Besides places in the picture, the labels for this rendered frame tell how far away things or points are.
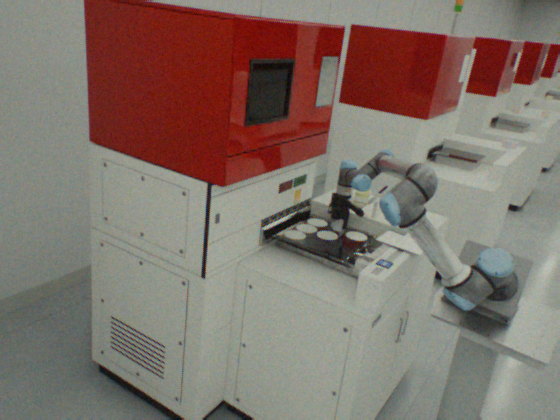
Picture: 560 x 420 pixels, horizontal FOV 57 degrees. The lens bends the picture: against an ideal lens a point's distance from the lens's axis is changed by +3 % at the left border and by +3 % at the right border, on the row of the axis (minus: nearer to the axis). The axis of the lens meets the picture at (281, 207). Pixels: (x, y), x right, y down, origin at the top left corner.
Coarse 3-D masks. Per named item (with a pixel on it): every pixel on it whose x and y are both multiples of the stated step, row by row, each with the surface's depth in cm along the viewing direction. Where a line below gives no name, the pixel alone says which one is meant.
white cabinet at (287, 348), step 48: (240, 288) 219; (288, 288) 204; (240, 336) 226; (288, 336) 210; (336, 336) 197; (384, 336) 213; (240, 384) 233; (288, 384) 217; (336, 384) 202; (384, 384) 240
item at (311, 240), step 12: (288, 228) 238; (324, 228) 243; (348, 228) 247; (300, 240) 227; (312, 240) 228; (324, 240) 230; (336, 240) 232; (348, 240) 233; (324, 252) 218; (336, 252) 219; (348, 252) 221
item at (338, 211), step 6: (336, 198) 229; (342, 198) 227; (348, 198) 227; (330, 204) 232; (336, 204) 228; (342, 204) 229; (336, 210) 228; (342, 210) 228; (348, 210) 229; (336, 216) 229; (342, 216) 230
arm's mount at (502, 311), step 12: (468, 240) 214; (468, 252) 211; (480, 252) 210; (468, 264) 209; (516, 264) 202; (528, 264) 201; (516, 276) 200; (492, 300) 199; (504, 300) 197; (516, 300) 196; (480, 312) 200; (492, 312) 198; (504, 312) 195; (504, 324) 196
